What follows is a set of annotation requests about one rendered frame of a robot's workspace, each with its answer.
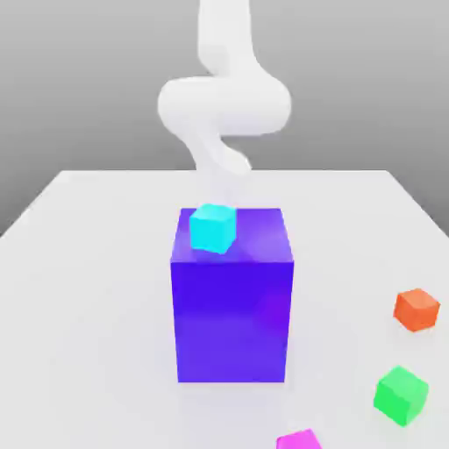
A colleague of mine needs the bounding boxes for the small green cube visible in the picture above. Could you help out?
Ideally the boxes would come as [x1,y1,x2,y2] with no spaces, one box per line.
[373,365,430,428]

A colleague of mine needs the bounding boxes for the small orange cube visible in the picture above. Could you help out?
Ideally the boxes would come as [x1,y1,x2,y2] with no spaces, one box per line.
[392,288,441,333]

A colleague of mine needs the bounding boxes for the small magenta cube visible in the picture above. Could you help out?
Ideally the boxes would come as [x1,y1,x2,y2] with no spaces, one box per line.
[275,428,324,449]

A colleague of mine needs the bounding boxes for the small cyan cube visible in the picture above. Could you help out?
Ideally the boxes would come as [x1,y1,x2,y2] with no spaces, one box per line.
[189,203,238,255]

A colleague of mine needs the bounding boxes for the large purple box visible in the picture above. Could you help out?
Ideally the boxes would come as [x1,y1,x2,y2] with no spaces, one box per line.
[169,207,295,384]

